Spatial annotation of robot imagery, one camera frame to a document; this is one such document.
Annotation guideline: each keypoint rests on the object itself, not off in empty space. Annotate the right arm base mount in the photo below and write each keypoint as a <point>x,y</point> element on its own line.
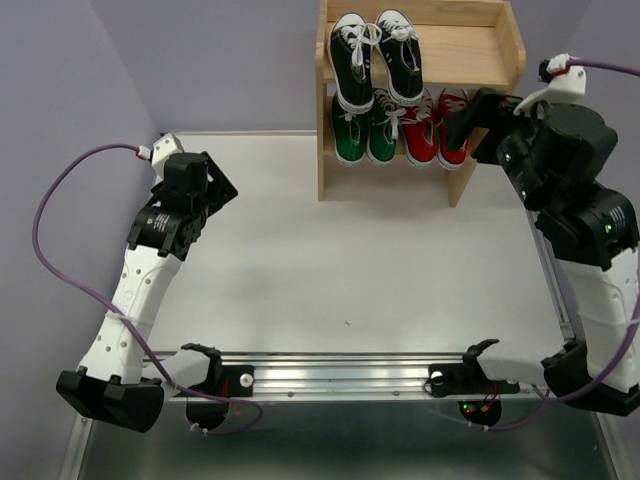
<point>481,404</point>

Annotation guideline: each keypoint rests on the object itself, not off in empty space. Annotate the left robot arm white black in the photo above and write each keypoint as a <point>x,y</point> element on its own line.
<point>111,384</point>

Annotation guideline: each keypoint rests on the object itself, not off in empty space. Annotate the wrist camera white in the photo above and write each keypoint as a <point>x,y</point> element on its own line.
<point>162,150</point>
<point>565,83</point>

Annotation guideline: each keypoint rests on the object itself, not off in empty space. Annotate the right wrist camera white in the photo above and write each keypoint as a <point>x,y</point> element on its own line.
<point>565,83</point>

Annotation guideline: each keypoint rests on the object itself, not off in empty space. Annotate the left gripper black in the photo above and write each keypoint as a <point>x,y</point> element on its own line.
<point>220,188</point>

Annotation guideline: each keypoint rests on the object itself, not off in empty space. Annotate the aluminium rail front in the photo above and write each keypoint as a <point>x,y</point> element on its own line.
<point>293,377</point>

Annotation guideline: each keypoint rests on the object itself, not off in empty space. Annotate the green sneaker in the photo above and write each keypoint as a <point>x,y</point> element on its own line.
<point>350,134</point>
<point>384,120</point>

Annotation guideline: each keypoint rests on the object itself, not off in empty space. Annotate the red sneaker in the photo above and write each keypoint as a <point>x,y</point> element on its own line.
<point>451,152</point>
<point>418,123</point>

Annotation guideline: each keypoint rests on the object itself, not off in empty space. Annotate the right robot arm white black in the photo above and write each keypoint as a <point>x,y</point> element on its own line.
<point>596,242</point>

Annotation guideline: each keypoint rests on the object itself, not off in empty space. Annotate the wooden shoe shelf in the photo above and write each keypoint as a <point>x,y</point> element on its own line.
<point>464,44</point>

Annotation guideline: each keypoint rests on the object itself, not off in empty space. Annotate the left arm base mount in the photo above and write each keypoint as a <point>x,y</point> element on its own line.
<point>219,395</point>

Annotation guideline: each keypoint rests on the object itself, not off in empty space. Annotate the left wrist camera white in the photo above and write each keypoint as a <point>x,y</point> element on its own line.
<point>162,150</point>

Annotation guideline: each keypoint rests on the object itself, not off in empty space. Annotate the black sneaker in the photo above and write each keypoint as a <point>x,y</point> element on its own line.
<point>349,50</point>
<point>400,49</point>

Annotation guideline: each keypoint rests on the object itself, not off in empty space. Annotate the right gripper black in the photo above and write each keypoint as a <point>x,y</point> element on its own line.
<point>487,108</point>

